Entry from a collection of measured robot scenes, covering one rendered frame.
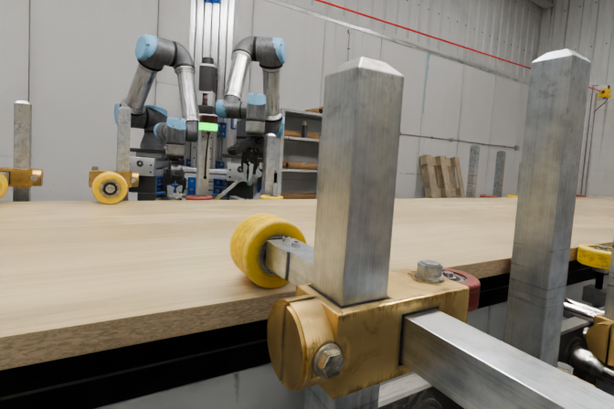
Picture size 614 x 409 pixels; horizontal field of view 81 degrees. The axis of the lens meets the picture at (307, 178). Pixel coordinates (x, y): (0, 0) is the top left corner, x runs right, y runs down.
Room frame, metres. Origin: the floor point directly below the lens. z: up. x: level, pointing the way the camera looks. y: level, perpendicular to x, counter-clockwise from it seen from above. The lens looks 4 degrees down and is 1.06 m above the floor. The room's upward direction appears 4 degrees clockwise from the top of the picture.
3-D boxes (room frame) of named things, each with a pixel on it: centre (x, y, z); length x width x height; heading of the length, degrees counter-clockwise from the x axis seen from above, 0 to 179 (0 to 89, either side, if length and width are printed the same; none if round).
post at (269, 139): (1.38, 0.15, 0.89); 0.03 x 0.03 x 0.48; 30
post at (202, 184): (1.26, 0.37, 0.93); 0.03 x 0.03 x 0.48; 30
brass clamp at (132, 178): (1.12, 0.60, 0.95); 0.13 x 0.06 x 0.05; 120
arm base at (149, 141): (1.98, 0.84, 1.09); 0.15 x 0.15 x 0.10
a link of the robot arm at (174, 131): (1.50, 0.56, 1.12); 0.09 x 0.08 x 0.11; 45
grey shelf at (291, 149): (4.34, 0.06, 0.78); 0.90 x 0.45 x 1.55; 123
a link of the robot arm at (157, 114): (1.97, 0.85, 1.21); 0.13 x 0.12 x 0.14; 135
